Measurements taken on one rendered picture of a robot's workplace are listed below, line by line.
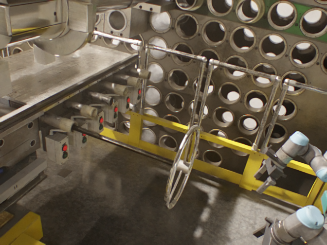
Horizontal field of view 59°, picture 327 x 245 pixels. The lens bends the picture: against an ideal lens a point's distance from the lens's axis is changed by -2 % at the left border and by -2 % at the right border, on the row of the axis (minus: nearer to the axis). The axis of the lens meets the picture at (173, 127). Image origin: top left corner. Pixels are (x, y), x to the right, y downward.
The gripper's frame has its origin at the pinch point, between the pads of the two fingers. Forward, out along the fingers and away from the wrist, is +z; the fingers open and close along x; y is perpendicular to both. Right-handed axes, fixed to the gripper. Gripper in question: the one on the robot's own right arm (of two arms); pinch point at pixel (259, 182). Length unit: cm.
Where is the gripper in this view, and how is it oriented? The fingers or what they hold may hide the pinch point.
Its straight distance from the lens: 155.8
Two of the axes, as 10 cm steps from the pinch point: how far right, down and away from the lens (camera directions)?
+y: 8.3, 5.4, 1.0
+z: -5.3, 7.5, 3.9
